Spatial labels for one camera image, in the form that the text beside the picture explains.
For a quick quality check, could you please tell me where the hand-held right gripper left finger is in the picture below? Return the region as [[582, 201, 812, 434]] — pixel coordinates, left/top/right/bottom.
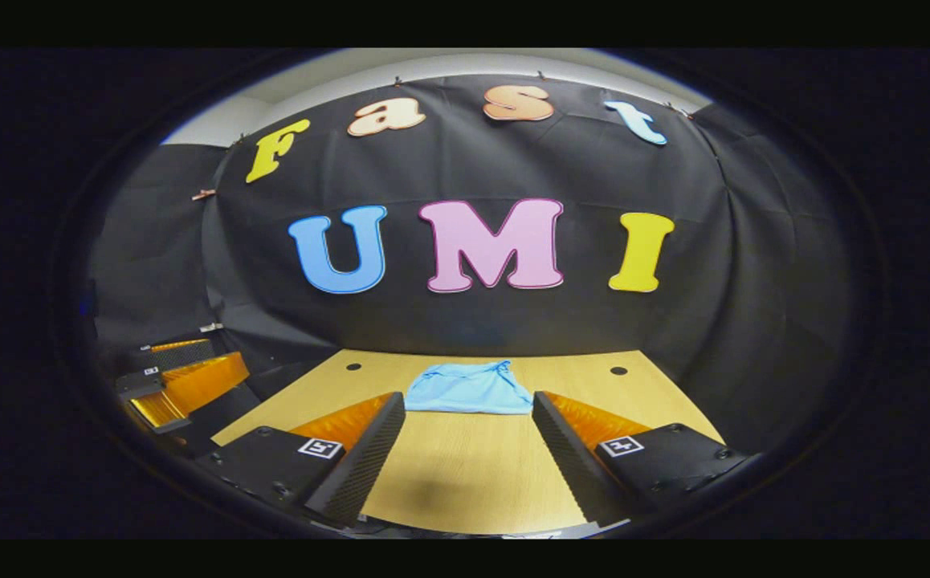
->
[[196, 392, 407, 529]]

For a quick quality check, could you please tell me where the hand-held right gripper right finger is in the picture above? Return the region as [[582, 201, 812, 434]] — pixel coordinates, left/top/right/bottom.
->
[[531, 391, 755, 527]]

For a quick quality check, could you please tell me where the light blue T-shirt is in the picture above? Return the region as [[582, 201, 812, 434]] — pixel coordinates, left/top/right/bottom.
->
[[405, 360, 535, 416]]

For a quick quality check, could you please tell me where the black backdrop cloth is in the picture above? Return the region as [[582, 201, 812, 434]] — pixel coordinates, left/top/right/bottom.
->
[[88, 74, 851, 450]]

